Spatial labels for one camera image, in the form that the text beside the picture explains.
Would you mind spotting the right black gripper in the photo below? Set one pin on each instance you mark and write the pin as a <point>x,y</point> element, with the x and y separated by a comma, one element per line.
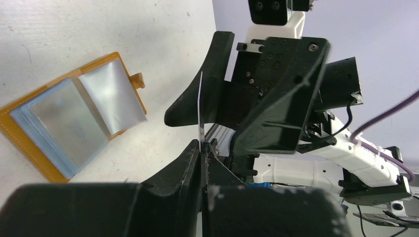
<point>287,91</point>

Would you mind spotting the yellow leather card holder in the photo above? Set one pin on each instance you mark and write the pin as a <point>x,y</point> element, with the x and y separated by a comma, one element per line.
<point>63,125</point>

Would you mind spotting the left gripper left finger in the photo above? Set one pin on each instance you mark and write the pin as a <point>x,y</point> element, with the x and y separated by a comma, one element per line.
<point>164,205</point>

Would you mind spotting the aluminium front rail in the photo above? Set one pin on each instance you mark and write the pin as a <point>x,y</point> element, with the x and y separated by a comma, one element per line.
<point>223,136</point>

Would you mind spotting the dark credit card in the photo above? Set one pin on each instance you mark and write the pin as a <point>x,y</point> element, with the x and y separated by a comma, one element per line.
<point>201,130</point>

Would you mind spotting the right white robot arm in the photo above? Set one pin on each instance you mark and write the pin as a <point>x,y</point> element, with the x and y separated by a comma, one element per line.
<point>354,168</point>

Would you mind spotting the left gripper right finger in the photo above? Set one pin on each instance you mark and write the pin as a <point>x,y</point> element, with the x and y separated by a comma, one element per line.
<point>232,209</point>

